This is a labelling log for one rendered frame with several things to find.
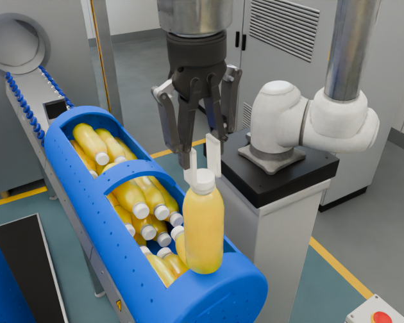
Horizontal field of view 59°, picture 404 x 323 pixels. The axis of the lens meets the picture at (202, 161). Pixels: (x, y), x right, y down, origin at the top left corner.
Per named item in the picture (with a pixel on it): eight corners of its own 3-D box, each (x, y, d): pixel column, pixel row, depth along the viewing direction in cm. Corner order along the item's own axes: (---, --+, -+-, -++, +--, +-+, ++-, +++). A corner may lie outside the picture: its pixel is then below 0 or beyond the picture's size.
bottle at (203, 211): (218, 243, 73) (220, 169, 62) (226, 272, 67) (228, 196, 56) (184, 247, 72) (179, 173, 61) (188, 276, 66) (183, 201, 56)
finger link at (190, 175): (196, 150, 52) (192, 152, 52) (197, 187, 56) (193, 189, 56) (185, 141, 54) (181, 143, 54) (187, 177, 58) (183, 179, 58)
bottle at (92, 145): (88, 119, 126) (108, 143, 114) (94, 135, 131) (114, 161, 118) (68, 127, 124) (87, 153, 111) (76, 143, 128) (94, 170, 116)
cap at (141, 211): (129, 209, 94) (133, 213, 93) (142, 200, 94) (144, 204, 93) (136, 216, 97) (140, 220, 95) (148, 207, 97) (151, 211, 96)
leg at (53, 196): (56, 194, 276) (34, 122, 239) (58, 198, 272) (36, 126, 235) (49, 197, 273) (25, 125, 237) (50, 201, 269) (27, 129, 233)
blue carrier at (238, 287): (127, 153, 150) (107, 93, 131) (270, 318, 90) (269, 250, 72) (61, 184, 140) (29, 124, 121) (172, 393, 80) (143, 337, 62)
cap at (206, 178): (212, 177, 61) (212, 168, 60) (216, 191, 58) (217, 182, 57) (189, 179, 60) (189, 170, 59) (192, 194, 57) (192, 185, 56)
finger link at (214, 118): (192, 68, 49) (201, 65, 50) (208, 132, 57) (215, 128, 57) (208, 78, 46) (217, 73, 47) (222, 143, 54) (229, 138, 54)
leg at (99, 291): (102, 287, 209) (82, 208, 173) (106, 295, 205) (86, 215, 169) (93, 292, 207) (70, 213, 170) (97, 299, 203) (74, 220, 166)
